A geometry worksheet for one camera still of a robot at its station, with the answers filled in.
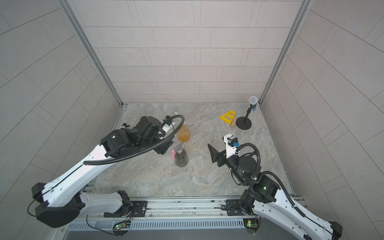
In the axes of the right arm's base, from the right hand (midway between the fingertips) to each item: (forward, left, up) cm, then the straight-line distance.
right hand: (214, 143), depth 65 cm
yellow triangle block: (+36, -16, -26) cm, 47 cm away
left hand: (+4, +20, 0) cm, 20 cm away
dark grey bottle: (+3, +17, -21) cm, 28 cm away
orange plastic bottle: (+21, +16, -23) cm, 36 cm away
